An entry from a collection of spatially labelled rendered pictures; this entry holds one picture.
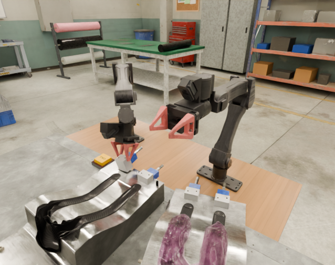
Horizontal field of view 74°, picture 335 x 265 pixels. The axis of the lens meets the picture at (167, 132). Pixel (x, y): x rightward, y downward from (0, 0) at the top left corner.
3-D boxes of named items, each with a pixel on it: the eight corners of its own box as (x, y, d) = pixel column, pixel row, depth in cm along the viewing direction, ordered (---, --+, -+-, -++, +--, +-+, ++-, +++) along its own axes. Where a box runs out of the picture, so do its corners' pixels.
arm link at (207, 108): (201, 101, 60) (214, 94, 65) (184, 97, 64) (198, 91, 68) (200, 124, 64) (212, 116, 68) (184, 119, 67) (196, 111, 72)
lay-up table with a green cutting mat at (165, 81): (127, 73, 606) (124, 32, 558) (201, 91, 467) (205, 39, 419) (91, 82, 531) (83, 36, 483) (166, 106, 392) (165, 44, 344)
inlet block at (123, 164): (139, 151, 100) (135, 141, 97) (147, 153, 97) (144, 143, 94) (118, 170, 91) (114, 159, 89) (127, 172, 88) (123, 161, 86)
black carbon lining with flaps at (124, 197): (115, 175, 90) (113, 156, 86) (146, 192, 82) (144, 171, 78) (28, 237, 65) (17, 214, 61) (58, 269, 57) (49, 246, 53)
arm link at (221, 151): (221, 169, 89) (249, 90, 86) (206, 162, 92) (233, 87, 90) (226, 168, 94) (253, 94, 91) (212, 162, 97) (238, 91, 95)
